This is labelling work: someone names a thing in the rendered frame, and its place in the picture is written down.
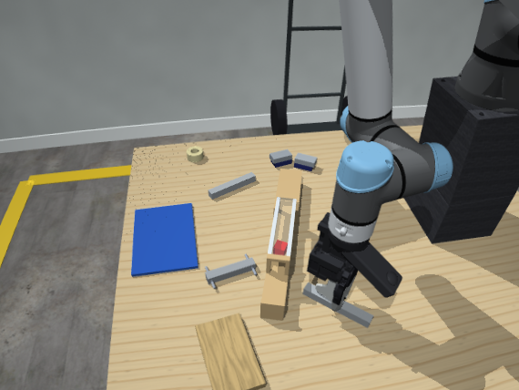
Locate light brown wooden board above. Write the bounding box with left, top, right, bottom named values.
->
left=195, top=313, right=266, bottom=390

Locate grey bar with cross pins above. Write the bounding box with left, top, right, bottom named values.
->
left=205, top=254, right=257, bottom=289

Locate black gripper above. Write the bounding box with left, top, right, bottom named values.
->
left=307, top=212, right=370, bottom=312

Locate beige roll of tape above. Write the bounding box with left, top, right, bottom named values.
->
left=187, top=147, right=204, bottom=162

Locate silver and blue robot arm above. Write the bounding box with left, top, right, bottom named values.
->
left=329, top=0, right=519, bottom=298

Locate grey square stick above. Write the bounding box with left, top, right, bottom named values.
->
left=303, top=282, right=374, bottom=328
left=209, top=172, right=256, bottom=200

